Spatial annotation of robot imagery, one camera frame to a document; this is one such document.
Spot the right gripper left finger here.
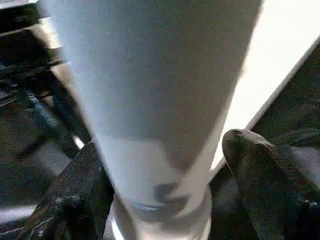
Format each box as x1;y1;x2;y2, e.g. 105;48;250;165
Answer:
14;141;117;240

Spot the white plastic table leg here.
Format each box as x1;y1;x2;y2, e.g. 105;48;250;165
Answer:
37;0;264;240

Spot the white plastic table top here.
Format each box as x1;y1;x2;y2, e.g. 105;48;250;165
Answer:
209;0;320;177

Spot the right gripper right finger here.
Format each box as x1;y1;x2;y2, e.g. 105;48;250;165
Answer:
221;128;320;240

